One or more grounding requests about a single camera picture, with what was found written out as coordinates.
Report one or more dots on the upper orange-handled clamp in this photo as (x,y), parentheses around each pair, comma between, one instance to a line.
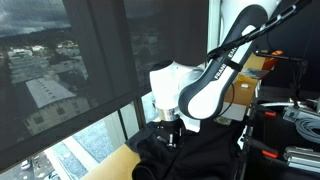
(266,111)

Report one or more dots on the black zip-up jersey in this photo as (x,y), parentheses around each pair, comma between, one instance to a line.
(210,154)

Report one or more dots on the lower orange-handled clamp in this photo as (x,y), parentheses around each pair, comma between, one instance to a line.
(266,150)

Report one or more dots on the orange chair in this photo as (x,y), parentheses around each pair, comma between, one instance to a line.
(270,62)

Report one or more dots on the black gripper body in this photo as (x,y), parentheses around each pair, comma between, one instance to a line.
(174,130)

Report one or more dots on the cardboard box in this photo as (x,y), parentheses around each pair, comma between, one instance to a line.
(244,87)

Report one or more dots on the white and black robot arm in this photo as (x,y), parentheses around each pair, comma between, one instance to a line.
(186,95)

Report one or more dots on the aluminium extrusion rail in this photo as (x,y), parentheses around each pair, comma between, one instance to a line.
(302,158)

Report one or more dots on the orange-handled clamp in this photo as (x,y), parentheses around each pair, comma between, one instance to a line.
(266,111)
(266,150)

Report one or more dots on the black camera tripod stand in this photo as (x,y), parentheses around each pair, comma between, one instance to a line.
(297,67)

